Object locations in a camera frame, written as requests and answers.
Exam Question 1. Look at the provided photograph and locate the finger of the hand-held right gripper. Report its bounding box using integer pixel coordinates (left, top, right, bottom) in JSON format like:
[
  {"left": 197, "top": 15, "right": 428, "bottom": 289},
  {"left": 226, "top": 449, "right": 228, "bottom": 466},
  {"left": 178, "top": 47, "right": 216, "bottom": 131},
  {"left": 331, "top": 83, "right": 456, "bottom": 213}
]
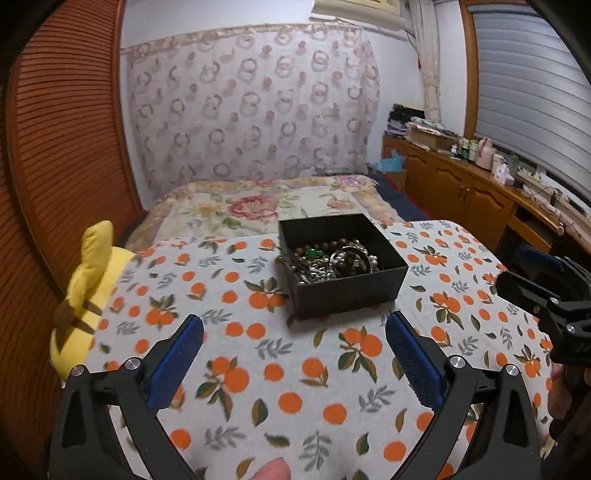
[{"left": 495, "top": 271, "right": 555, "bottom": 321}]

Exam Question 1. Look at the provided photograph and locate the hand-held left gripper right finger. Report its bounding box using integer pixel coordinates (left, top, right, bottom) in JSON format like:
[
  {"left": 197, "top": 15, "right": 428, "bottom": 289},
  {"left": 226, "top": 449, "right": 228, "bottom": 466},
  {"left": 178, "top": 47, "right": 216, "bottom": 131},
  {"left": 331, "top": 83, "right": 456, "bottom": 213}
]
[{"left": 384, "top": 311, "right": 544, "bottom": 480}]

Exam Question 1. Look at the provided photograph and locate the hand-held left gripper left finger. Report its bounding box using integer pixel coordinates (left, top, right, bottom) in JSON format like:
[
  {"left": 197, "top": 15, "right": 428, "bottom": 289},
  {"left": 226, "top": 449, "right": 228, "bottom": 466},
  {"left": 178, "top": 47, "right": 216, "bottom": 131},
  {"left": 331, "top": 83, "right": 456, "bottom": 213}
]
[{"left": 46, "top": 314, "right": 206, "bottom": 480}]

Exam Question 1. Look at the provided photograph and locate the black jewelry box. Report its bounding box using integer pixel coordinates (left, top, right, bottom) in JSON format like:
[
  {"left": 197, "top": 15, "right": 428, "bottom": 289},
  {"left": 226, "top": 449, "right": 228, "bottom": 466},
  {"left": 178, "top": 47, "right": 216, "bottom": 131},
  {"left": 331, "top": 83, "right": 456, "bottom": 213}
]
[{"left": 278, "top": 213, "right": 410, "bottom": 320}]

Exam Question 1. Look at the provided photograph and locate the pearl necklace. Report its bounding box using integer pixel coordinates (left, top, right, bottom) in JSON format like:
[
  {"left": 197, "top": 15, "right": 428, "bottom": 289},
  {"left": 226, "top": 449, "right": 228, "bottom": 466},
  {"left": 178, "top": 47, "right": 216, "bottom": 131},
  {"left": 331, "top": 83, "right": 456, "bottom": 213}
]
[{"left": 333, "top": 239, "right": 382, "bottom": 276}]

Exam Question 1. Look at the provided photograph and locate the person's right hand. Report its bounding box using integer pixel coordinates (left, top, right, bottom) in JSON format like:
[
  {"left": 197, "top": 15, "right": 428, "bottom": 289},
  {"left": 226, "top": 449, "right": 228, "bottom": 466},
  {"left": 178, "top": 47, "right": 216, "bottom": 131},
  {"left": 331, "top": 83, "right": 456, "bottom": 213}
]
[{"left": 549, "top": 364, "right": 578, "bottom": 438}]

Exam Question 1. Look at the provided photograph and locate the person's left hand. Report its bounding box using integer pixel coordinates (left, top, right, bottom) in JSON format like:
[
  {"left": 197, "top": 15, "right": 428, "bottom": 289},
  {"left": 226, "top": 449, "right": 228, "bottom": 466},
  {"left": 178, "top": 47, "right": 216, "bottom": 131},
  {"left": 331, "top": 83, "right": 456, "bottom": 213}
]
[{"left": 254, "top": 457, "right": 293, "bottom": 480}]

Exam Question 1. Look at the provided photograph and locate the orange fruit print cloth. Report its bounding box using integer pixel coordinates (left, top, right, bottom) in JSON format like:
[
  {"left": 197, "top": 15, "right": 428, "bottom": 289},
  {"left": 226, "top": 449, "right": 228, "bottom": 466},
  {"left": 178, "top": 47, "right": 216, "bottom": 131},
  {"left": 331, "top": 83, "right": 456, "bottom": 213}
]
[{"left": 60, "top": 220, "right": 560, "bottom": 480}]

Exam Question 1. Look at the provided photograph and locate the yellow plush toy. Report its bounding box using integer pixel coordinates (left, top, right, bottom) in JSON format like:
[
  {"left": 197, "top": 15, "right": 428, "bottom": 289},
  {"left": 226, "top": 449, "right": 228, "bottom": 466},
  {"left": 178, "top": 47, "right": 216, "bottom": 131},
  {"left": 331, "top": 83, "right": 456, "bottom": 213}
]
[{"left": 49, "top": 220, "right": 136, "bottom": 389}]

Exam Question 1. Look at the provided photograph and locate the wooden cabinet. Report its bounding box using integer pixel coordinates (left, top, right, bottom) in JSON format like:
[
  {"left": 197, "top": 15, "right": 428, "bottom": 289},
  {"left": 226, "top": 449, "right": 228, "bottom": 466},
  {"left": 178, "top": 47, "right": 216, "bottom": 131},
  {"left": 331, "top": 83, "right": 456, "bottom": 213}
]
[{"left": 381, "top": 134, "right": 591, "bottom": 260}]

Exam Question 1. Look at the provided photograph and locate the pink kettle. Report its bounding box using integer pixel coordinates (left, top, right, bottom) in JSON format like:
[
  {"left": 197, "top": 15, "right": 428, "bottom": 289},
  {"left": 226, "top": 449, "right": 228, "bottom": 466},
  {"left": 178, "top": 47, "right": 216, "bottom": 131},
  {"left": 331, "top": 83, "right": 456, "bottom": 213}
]
[{"left": 475, "top": 137, "right": 494, "bottom": 169}]

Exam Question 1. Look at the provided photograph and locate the dark blue bed sheet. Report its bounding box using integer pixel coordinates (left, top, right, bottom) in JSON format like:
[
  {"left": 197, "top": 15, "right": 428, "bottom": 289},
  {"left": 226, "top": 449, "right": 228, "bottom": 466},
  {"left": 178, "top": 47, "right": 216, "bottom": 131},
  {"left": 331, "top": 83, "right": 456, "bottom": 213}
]
[{"left": 368, "top": 172, "right": 435, "bottom": 223}]

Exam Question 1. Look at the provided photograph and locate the floral blanket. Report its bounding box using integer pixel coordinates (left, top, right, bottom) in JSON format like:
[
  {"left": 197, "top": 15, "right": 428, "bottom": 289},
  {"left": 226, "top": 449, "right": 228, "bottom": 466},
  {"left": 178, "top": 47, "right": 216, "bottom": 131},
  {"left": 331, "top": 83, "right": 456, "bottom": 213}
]
[{"left": 124, "top": 174, "right": 408, "bottom": 253}]

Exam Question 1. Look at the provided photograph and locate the flat cardboard box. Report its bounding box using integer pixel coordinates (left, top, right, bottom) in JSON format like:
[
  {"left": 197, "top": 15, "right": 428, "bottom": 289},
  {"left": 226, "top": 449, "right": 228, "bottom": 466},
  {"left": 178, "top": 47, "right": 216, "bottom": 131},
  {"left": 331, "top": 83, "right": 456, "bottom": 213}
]
[{"left": 406, "top": 117, "right": 463, "bottom": 153}]

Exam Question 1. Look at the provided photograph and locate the blue plastic bag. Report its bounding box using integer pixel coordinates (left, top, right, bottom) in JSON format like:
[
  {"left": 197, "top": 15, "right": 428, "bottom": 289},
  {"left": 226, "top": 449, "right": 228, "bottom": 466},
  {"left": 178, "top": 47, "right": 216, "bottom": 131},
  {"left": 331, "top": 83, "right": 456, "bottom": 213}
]
[{"left": 368, "top": 150, "right": 407, "bottom": 174}]

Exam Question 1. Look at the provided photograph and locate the stack of dark clothes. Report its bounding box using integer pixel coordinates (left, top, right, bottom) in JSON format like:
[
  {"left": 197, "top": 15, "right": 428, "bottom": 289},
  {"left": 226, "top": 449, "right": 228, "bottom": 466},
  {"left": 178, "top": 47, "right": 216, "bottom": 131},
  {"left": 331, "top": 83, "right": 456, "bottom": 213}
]
[{"left": 385, "top": 104, "right": 426, "bottom": 140}]

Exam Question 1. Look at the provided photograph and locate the grey window blind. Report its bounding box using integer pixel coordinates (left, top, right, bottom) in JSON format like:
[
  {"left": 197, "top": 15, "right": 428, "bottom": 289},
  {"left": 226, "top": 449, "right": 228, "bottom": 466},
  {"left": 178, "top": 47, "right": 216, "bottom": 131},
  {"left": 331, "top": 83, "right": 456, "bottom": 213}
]
[{"left": 471, "top": 6, "right": 591, "bottom": 205}]

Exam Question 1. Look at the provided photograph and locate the white lace curtain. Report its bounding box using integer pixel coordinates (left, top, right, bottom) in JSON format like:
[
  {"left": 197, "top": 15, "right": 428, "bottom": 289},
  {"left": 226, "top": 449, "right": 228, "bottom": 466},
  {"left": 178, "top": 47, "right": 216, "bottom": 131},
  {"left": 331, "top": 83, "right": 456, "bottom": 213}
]
[{"left": 410, "top": 0, "right": 447, "bottom": 124}]

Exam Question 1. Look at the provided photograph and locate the wooden louvered wardrobe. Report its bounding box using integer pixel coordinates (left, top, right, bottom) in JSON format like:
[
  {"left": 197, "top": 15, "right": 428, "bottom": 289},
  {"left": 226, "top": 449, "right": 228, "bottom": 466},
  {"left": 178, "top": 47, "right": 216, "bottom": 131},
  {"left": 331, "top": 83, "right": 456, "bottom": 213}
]
[{"left": 0, "top": 0, "right": 149, "bottom": 480}]

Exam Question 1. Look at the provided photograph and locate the circle pattern curtain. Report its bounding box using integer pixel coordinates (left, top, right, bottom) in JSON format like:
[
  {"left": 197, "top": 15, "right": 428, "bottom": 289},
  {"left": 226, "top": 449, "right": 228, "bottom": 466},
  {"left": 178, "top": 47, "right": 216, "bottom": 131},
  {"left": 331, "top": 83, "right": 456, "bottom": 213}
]
[{"left": 121, "top": 23, "right": 382, "bottom": 200}]

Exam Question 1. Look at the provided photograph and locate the beige air conditioner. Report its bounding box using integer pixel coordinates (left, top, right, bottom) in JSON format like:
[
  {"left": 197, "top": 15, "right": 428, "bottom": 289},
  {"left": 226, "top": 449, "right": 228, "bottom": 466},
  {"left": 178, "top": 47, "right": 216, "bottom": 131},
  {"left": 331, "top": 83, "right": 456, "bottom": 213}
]
[{"left": 310, "top": 0, "right": 408, "bottom": 31}]

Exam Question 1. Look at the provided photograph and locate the dark bead bracelet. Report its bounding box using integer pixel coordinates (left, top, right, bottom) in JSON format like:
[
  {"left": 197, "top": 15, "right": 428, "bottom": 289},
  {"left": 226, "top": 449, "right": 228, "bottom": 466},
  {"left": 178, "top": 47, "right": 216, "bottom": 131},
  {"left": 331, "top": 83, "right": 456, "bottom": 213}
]
[{"left": 329, "top": 251, "right": 370, "bottom": 280}]

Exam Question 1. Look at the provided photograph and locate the silver chain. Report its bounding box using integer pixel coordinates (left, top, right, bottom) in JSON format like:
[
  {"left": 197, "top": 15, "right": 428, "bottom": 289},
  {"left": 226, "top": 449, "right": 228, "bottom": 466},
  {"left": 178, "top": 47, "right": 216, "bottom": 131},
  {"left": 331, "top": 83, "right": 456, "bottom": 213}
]
[{"left": 295, "top": 263, "right": 336, "bottom": 286}]

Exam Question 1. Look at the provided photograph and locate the brown wooden bead bracelet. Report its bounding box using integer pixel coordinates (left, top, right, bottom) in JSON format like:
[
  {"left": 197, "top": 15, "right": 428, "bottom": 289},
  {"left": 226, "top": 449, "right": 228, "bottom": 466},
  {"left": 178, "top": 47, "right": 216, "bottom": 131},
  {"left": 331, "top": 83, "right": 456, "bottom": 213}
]
[{"left": 276, "top": 238, "right": 352, "bottom": 269}]

